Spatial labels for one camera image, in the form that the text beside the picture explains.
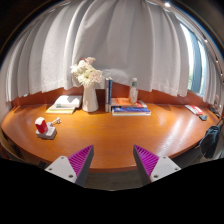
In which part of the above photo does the white ceramic vase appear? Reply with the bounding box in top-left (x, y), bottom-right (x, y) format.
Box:
top-left (82, 85), bottom-right (98, 112)

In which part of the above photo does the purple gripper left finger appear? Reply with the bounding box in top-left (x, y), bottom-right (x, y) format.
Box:
top-left (46, 145), bottom-right (94, 186)

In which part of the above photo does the upright grey book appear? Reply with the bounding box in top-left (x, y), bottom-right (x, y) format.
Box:
top-left (105, 78), bottom-right (109, 112)

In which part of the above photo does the flat blue book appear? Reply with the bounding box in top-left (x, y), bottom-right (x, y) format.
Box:
top-left (112, 107), bottom-right (151, 116)

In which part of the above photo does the open white book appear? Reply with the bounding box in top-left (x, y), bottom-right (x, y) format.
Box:
top-left (46, 95), bottom-right (82, 114)

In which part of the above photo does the dark small object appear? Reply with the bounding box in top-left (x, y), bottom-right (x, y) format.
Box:
top-left (199, 115), bottom-right (207, 121)

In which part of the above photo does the red booklet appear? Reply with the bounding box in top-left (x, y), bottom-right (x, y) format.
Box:
top-left (186, 105), bottom-right (203, 115)

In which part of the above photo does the flat orange book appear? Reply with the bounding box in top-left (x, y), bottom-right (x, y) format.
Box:
top-left (111, 98), bottom-right (147, 108)

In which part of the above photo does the clear plastic bottle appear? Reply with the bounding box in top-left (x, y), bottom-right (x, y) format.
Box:
top-left (129, 78), bottom-right (138, 104)

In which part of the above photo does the window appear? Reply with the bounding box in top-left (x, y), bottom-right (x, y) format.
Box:
top-left (181, 24), bottom-right (206, 96)

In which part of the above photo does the upright blue book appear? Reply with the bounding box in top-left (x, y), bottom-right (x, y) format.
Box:
top-left (108, 77), bottom-right (113, 113)

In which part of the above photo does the white flower bouquet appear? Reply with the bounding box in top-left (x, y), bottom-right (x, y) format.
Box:
top-left (71, 57), bottom-right (102, 88)

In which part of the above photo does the white power strip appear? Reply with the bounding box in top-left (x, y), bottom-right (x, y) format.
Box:
top-left (36, 117), bottom-right (61, 140)

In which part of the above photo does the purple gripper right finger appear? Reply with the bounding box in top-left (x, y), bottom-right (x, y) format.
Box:
top-left (133, 145), bottom-right (180, 185)

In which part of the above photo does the white curtain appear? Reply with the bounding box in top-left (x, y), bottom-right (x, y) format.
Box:
top-left (0, 0), bottom-right (224, 114)

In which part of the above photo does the red charger plug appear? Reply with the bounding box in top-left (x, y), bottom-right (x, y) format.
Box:
top-left (35, 117), bottom-right (48, 134)

